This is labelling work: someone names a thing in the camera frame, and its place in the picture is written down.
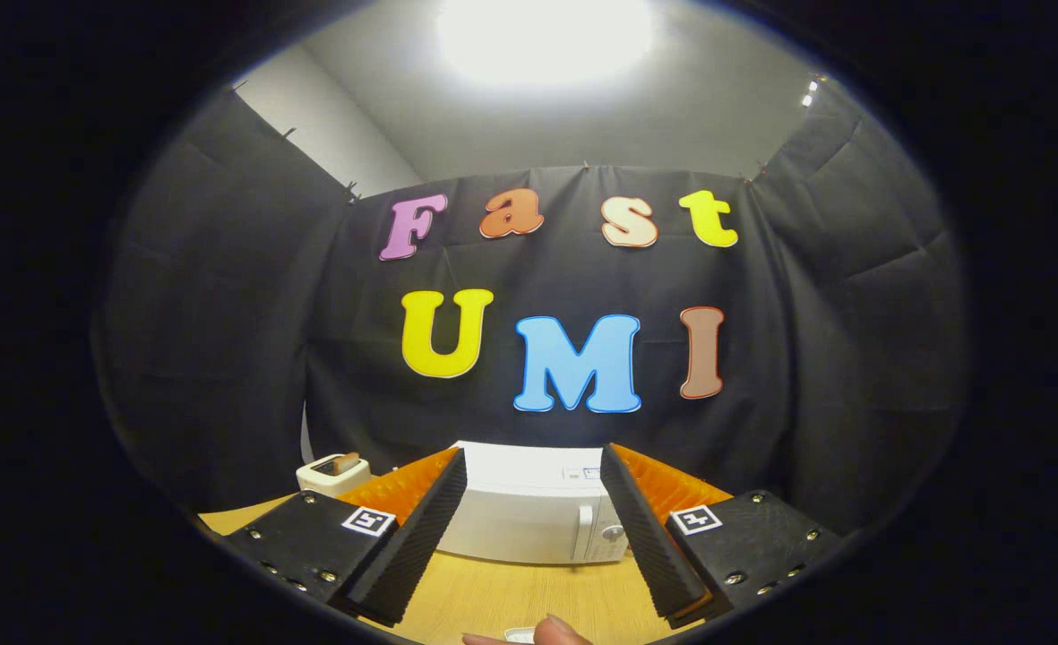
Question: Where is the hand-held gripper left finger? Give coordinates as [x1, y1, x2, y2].
[222, 448, 469, 627]

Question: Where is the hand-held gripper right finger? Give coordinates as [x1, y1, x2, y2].
[599, 443, 845, 626]

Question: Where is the white microwave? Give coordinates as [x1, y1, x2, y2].
[437, 440, 632, 565]

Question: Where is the white toaster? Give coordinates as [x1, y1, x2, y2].
[296, 452, 373, 498]

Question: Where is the large ceiling light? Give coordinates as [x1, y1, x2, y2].
[434, 0, 655, 86]

